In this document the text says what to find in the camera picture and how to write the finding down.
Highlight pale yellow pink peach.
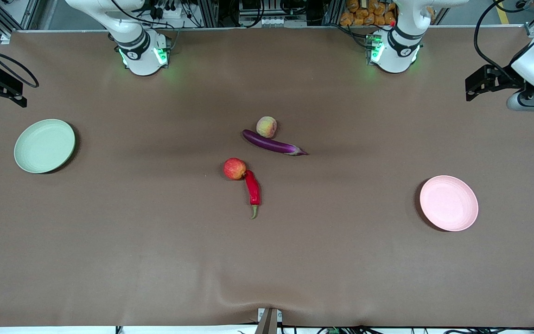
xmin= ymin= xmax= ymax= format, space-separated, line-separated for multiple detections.
xmin=256 ymin=116 xmax=277 ymax=139

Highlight long purple eggplant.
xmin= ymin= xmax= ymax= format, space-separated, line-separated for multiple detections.
xmin=242 ymin=129 xmax=308 ymax=156

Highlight red apple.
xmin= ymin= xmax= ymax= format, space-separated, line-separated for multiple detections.
xmin=223 ymin=158 xmax=247 ymax=180

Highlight red chili pepper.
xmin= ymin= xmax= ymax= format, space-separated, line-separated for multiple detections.
xmin=244 ymin=170 xmax=262 ymax=220

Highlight pale green round plate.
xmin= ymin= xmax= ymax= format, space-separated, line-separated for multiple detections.
xmin=14 ymin=119 xmax=76 ymax=174

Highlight pale pink round plate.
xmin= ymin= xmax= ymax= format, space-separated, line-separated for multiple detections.
xmin=419 ymin=175 xmax=479 ymax=231

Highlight white power strip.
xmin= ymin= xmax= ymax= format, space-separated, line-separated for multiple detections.
xmin=149 ymin=0 xmax=185 ymax=20

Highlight brown table cover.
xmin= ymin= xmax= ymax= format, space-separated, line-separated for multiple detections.
xmin=0 ymin=26 xmax=534 ymax=328

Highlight white terminal strip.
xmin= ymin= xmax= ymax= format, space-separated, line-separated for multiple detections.
xmin=260 ymin=16 xmax=298 ymax=27

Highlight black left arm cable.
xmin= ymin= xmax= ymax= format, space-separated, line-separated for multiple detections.
xmin=474 ymin=0 xmax=534 ymax=92

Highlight metal table edge bracket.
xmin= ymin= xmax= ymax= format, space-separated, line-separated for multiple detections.
xmin=254 ymin=307 xmax=283 ymax=334

